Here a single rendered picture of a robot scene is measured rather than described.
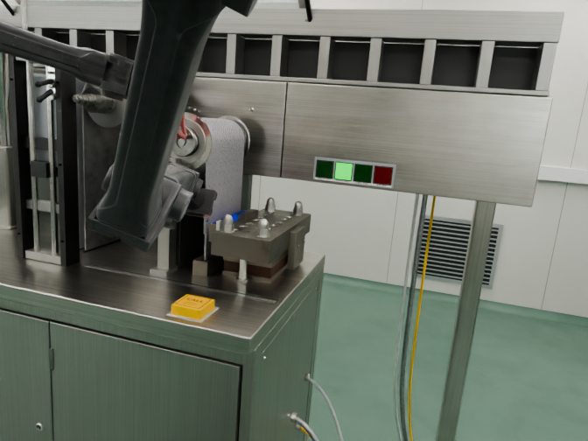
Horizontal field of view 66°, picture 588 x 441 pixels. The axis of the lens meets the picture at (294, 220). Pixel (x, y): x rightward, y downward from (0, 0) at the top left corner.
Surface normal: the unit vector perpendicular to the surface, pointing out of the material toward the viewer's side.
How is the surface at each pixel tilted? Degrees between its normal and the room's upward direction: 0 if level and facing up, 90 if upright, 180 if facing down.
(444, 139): 90
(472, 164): 90
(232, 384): 90
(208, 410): 90
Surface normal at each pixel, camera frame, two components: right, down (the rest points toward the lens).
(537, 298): -0.29, 0.18
